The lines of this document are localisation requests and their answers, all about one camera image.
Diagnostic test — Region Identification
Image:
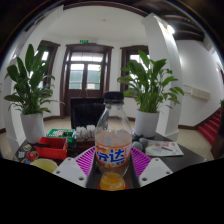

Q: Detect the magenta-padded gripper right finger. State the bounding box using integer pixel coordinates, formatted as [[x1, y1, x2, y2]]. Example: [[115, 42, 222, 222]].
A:
[[129, 146, 174, 189]]

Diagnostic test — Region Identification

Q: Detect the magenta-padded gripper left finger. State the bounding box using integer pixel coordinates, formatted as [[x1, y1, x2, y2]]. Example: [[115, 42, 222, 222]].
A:
[[53, 146, 98, 189]]

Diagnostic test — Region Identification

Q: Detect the orange soda plastic bottle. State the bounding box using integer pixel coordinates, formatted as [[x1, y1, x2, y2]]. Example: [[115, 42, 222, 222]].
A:
[[94, 91, 133, 192]]

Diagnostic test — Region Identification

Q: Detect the white printed booklet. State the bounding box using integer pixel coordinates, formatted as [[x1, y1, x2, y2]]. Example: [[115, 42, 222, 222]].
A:
[[145, 139, 185, 158]]

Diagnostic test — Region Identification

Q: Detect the pale yellow cup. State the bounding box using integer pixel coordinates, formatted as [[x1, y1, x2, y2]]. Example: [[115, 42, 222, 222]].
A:
[[29, 157, 59, 174]]

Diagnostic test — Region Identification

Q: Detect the red plastic box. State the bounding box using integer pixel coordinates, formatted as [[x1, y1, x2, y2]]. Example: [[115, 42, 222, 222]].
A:
[[34, 136, 69, 161]]

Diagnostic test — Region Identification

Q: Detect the grey ball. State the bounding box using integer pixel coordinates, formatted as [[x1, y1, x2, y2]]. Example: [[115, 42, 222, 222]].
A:
[[132, 141, 144, 152], [138, 136, 150, 148]]

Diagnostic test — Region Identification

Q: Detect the green plastic box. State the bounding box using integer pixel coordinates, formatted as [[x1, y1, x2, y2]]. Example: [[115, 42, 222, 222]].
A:
[[46, 128, 77, 145]]

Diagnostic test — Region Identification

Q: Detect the box of white items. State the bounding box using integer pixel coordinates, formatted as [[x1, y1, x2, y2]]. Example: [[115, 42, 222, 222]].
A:
[[74, 124, 98, 148]]

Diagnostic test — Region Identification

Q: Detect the black chair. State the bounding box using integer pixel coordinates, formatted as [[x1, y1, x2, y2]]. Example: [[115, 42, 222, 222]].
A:
[[69, 96, 106, 131]]

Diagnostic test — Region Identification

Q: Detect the red carpeted staircase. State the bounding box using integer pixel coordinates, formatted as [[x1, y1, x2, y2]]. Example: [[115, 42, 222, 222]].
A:
[[197, 107, 224, 147]]

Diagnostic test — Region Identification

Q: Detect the potted plant in white pot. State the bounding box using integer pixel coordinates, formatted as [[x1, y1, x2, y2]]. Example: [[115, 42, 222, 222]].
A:
[[116, 49, 185, 139], [3, 43, 65, 145]]

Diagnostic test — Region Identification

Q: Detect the dark wooden double door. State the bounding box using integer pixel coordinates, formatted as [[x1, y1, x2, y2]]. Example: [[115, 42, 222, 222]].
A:
[[61, 43, 115, 118]]

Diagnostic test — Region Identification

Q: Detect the dark wooden framed window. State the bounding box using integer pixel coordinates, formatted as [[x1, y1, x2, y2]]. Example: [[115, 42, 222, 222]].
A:
[[35, 39, 61, 88], [120, 45, 151, 93]]

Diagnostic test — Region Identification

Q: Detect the white wall radiator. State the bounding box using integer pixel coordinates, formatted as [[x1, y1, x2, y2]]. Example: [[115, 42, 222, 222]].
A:
[[183, 84, 212, 101]]

